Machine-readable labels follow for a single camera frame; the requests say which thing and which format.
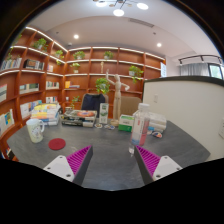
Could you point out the black track light rail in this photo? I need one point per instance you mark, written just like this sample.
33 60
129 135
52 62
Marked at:
200 56

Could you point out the tan chair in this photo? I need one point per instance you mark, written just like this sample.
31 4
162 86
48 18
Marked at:
131 105

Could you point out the window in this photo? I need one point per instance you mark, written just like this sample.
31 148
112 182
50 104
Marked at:
215 71

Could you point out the flat round red coaster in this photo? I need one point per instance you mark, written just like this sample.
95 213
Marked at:
57 144

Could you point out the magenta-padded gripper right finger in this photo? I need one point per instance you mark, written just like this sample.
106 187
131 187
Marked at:
166 166

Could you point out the wooden shelf unit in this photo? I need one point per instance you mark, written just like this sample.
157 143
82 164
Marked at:
33 80

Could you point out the ceiling air vent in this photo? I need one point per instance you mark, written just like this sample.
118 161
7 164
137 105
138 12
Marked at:
141 22

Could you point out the stack of dark books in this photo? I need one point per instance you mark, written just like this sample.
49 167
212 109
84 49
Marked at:
78 118

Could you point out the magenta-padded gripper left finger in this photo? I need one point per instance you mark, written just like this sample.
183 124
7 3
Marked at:
58 166

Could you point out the clear plastic drink bottle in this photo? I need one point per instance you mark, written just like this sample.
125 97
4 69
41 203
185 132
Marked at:
140 130

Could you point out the white wall switch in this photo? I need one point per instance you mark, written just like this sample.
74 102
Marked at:
155 98

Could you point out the white partition with dark top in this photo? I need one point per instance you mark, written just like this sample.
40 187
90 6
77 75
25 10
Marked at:
186 113

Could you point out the yellow striped white mug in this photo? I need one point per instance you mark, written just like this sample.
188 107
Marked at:
34 130

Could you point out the round printed sticker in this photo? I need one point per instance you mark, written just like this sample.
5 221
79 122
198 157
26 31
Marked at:
109 126
98 125

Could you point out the orange blue printed sticker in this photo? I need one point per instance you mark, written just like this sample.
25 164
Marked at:
157 134

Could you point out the chair with dark jacket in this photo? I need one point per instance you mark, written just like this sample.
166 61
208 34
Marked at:
92 101

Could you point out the branched ceiling lamp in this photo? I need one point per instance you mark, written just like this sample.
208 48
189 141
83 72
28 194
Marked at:
118 12

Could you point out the tall green white carton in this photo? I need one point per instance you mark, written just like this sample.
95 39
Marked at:
104 114

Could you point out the small green white box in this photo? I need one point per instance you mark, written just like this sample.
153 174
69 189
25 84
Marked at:
126 123

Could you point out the recessed ceiling light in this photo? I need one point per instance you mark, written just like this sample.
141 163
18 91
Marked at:
159 44
76 36

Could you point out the wooden artist mannequin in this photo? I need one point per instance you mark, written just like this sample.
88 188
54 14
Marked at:
117 96

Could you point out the grey curtain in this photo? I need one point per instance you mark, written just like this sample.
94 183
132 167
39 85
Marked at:
194 69

